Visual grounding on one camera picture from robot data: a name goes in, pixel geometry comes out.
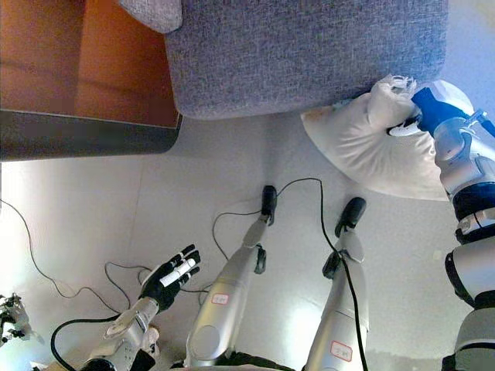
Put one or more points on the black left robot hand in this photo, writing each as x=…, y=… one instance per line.
x=168, y=276

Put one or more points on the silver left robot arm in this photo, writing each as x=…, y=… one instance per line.
x=127, y=332

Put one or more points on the white black mechanical gadget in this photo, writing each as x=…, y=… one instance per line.
x=17, y=318

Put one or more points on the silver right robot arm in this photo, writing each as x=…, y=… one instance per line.
x=468, y=185

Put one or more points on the grey fabric tub armchair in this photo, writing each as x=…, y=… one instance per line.
x=290, y=58

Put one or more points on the glossy brown wardrobe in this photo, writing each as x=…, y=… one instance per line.
x=77, y=77

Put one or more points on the silver left robot leg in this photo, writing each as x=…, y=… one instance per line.
x=224, y=301

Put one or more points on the white fringed throw pillow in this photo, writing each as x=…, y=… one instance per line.
x=367, y=150

